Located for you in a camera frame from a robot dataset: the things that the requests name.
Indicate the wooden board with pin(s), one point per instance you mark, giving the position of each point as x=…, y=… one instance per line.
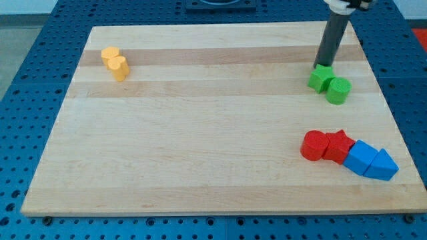
x=210, y=121

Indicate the red cylinder block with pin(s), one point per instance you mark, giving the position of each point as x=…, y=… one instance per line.
x=314, y=145

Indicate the yellow heart block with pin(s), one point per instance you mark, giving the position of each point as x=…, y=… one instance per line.
x=119, y=68

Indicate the green star block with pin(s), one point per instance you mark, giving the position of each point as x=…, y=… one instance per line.
x=320, y=78

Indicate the yellow hexagon block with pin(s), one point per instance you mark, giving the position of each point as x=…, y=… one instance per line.
x=109, y=53

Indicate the red star block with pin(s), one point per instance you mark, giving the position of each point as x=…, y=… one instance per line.
x=338, y=147

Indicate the green cylinder block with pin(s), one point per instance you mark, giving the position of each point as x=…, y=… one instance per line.
x=338, y=91

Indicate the blue cube block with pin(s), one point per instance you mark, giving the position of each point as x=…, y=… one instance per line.
x=360, y=157

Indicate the blue triangle block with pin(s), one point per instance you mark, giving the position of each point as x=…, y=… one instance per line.
x=382, y=167

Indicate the red object at edge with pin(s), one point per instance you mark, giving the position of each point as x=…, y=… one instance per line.
x=421, y=35

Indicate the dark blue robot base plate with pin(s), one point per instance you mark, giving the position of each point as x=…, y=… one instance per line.
x=219, y=5

